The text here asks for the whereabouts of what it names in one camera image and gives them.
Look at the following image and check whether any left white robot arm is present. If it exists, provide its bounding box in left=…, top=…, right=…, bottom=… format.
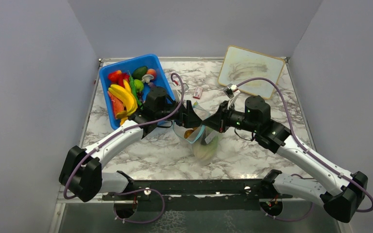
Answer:
left=59, top=86, right=202, bottom=202

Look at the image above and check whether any brown toy kiwi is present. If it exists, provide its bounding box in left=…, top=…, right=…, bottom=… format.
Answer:
left=184, top=128, right=197, bottom=139

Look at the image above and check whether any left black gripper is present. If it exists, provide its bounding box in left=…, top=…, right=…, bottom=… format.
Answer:
left=156, top=98, right=204, bottom=129

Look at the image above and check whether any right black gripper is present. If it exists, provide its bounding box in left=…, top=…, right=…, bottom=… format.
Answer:
left=202, top=100, right=259, bottom=133

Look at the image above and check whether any light green toy cabbage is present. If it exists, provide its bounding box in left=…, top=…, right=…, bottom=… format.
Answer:
left=134, top=79, right=144, bottom=93

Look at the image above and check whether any blue plastic bin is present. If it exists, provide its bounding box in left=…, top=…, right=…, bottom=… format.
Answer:
left=99, top=54, right=175, bottom=130

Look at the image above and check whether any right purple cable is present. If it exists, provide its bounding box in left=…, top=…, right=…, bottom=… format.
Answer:
left=236, top=77, right=373, bottom=222

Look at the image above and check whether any yellow toy banana bunch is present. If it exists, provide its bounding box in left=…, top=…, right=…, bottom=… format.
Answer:
left=108, top=81, right=138, bottom=119

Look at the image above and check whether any orange toy carrot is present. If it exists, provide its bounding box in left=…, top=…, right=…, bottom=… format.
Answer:
left=107, top=91, right=127, bottom=119

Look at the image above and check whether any red toy bell pepper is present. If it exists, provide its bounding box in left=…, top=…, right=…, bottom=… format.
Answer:
left=108, top=70, right=129, bottom=87

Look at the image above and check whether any green toy lettuce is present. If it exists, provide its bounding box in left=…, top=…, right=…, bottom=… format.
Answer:
left=192, top=136, right=220, bottom=163

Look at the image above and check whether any small whiteboard with wooden frame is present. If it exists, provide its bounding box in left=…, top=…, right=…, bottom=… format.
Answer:
left=218, top=46, right=285, bottom=86

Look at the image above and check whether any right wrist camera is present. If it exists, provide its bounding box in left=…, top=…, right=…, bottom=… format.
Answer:
left=223, top=83, right=240, bottom=109

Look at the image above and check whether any green toy avocado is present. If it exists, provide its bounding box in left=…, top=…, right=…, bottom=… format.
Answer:
left=132, top=66, right=148, bottom=80

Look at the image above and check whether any green toy chili pepper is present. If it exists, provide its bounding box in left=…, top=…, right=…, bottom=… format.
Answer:
left=128, top=72, right=142, bottom=106

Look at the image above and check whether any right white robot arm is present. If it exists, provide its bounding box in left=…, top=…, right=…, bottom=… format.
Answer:
left=203, top=96, right=368, bottom=223

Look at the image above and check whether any clear zip top bag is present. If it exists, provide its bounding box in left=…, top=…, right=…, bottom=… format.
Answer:
left=173, top=100, right=222, bottom=165

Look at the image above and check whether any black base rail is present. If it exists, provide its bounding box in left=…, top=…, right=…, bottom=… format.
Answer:
left=100, top=178, right=290, bottom=212

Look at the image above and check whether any small red white box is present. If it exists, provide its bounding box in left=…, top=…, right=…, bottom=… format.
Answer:
left=192, top=86, right=203, bottom=100

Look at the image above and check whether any toy mushroom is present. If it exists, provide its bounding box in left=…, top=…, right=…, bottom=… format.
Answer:
left=141, top=74, right=155, bottom=84

